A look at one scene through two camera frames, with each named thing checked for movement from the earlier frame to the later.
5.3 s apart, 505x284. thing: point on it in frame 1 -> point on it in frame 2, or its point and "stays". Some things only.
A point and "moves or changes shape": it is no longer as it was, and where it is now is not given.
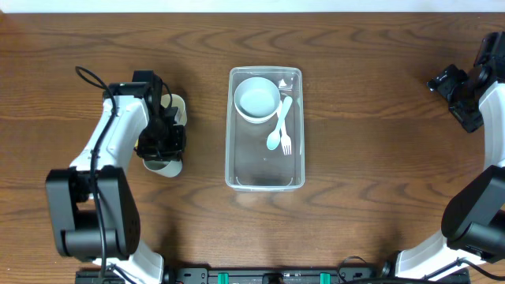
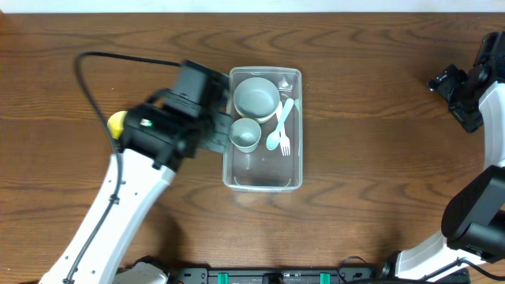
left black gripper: x=161 y=146 -> x=217 y=132
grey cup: x=170 y=169 moves or changes shape
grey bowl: x=256 y=99 stays
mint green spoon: x=274 y=139 stays
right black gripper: x=454 y=99 stays
